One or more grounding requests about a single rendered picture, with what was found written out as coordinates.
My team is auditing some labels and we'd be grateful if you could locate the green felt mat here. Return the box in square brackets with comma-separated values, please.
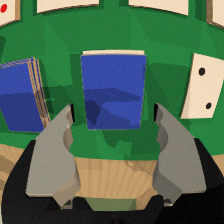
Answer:
[0, 0, 224, 161]

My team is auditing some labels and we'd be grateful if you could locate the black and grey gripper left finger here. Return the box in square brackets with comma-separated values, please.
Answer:
[1, 103, 81, 224]

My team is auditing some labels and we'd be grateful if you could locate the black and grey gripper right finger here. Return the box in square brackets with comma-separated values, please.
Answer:
[152, 103, 224, 224]

